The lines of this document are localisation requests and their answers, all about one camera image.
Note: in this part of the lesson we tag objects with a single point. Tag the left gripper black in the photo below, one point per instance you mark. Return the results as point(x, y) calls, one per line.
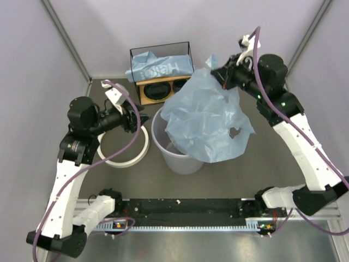
point(129, 123)

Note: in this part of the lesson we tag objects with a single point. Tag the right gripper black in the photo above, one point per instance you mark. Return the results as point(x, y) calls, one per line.
point(224, 75)

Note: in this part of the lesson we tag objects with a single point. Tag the light blue trash bag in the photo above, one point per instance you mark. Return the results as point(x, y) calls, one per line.
point(147, 66)
point(205, 121)

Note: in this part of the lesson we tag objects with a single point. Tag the white grey trash bin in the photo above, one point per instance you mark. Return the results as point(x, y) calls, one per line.
point(177, 161)

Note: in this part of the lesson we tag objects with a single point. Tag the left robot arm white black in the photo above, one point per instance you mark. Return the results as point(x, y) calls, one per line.
point(60, 231)

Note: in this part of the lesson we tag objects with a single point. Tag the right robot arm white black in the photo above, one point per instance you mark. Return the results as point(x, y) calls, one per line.
point(322, 185)

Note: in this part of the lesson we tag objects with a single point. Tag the black plate green rim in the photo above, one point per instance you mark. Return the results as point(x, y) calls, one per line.
point(157, 91)

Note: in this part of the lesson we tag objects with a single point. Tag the dark blue mug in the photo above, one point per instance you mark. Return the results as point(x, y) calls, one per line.
point(178, 84)

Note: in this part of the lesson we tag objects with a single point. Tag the black wire wooden shelf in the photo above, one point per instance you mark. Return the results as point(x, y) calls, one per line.
point(162, 50)

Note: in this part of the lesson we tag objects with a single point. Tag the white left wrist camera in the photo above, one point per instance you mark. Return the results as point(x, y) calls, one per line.
point(116, 96)

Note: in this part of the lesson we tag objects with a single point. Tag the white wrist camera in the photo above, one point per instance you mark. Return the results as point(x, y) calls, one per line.
point(247, 46)
point(116, 96)

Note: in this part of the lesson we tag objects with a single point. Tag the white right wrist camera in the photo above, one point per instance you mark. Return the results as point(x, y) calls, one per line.
point(247, 46)

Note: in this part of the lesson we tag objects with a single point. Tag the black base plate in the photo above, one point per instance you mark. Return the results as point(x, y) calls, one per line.
point(193, 212)

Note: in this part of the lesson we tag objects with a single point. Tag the slotted grey cable duct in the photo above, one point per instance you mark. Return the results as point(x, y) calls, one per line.
point(246, 226)

